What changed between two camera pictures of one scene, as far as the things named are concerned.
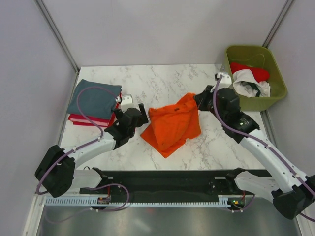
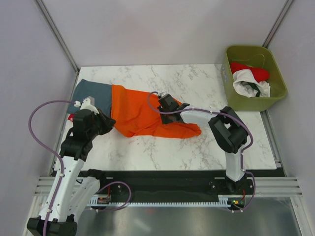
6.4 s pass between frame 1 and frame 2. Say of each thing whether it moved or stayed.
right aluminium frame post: stayed
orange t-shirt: moved
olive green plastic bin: stayed
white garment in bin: stayed
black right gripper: moved
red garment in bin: stayed
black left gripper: moved
